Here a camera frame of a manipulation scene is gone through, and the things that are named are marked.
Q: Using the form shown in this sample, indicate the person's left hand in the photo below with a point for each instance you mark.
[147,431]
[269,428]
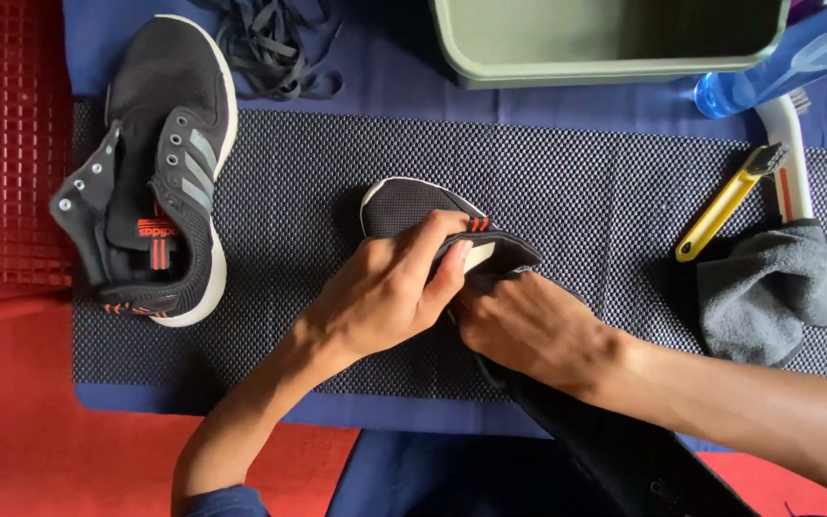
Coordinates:
[377,287]

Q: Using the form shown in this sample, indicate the person's right hand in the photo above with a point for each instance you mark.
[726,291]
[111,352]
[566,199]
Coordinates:
[535,330]

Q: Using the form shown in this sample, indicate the person's right fingers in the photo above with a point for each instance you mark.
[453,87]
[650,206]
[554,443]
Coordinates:
[472,309]

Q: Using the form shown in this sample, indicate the black sneaker with white sole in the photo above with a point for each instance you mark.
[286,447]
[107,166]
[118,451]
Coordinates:
[162,93]
[406,205]

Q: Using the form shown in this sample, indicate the black non-slip mat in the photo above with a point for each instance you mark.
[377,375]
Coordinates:
[600,201]

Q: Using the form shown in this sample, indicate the person's blue shirt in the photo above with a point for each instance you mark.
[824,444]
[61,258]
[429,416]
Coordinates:
[442,477]

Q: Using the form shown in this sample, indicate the blue cloth sheet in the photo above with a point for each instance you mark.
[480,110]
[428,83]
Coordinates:
[399,79]

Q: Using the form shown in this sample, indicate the yellow small brush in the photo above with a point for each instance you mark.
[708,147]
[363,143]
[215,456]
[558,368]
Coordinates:
[722,208]

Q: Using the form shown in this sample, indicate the grey cloth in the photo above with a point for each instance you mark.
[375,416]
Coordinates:
[772,287]

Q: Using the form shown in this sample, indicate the green plastic basin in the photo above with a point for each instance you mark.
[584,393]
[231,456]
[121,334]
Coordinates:
[600,36]

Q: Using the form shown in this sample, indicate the pile of black shoelaces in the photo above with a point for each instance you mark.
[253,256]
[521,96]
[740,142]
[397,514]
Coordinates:
[270,50]

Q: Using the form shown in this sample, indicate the blue spray bottle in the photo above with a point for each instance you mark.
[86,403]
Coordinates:
[779,72]

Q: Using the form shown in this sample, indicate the purple object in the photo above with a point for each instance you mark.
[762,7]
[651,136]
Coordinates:
[808,8]

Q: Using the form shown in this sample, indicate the red plastic crate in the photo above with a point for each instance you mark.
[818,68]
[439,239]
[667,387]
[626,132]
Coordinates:
[22,143]

